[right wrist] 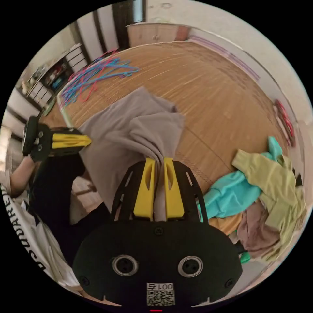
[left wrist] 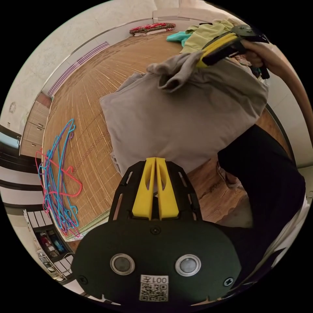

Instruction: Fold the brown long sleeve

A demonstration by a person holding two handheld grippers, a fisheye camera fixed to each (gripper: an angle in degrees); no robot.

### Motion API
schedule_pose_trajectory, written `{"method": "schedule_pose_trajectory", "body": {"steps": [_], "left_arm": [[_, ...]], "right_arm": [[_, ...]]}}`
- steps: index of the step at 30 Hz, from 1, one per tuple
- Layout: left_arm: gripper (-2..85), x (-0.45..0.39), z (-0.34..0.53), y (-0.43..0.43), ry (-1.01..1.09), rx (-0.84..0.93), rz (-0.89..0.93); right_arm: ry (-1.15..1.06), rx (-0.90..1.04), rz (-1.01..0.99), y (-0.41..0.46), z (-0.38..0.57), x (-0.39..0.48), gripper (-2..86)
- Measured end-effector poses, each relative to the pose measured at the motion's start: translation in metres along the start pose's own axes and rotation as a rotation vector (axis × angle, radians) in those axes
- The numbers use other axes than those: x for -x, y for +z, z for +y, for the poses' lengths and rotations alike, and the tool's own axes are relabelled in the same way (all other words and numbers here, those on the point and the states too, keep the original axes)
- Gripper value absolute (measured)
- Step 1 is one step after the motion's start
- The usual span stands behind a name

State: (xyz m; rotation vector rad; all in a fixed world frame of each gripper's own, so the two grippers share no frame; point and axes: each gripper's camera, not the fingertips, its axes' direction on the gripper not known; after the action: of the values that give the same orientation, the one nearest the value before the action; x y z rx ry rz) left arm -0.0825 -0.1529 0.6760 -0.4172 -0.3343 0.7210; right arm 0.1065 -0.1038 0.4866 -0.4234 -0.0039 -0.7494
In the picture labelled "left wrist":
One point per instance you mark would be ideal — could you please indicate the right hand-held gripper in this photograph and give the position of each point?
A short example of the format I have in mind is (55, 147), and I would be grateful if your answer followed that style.
(244, 31)

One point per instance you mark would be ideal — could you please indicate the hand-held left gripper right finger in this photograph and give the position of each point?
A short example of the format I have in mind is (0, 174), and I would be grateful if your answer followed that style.
(168, 195)

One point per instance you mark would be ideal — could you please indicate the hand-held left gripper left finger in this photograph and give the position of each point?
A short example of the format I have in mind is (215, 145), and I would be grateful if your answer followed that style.
(143, 193)

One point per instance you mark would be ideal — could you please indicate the brown long sleeve shirt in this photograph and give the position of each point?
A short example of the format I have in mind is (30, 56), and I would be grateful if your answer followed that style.
(171, 117)

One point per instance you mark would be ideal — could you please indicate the person's right forearm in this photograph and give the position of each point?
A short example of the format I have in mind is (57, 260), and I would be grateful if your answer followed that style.
(291, 83)

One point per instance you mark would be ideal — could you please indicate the person's right hand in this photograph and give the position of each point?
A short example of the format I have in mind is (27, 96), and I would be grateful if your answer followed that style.
(254, 55)

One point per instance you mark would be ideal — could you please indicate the pile of clothes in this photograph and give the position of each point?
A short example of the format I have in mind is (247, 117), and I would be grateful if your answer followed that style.
(198, 36)

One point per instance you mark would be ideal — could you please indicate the red patterned folded blanket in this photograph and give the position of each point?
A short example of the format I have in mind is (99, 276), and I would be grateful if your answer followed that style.
(152, 27)

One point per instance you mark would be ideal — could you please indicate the red clothes hanger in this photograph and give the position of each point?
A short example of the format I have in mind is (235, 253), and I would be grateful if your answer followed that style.
(78, 184)

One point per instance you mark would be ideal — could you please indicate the person's body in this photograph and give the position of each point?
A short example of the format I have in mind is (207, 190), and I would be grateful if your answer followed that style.
(264, 183)

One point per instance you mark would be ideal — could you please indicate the pink clothes hanger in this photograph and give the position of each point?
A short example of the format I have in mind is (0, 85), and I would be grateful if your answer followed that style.
(46, 206)

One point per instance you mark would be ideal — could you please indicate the blue clothes hanger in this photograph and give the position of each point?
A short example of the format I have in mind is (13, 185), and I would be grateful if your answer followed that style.
(61, 134)

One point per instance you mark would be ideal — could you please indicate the shelf with household items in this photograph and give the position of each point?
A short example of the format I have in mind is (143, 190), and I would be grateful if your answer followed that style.
(49, 242)

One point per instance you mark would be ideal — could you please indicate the wooden cupboard with drawers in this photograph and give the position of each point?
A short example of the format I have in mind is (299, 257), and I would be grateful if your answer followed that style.
(34, 129)

